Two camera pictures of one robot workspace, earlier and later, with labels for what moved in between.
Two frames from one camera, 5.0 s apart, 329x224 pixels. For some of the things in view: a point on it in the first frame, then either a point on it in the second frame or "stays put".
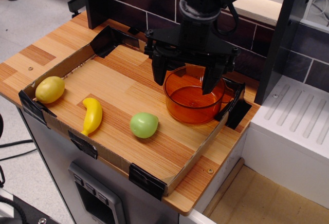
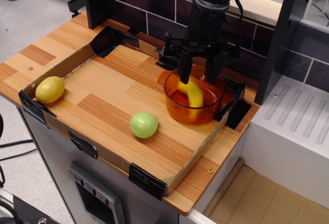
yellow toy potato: (50, 89) stays put
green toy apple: (144, 125) stays put
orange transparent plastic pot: (184, 99) stays put
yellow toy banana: (93, 115) to (195, 95)
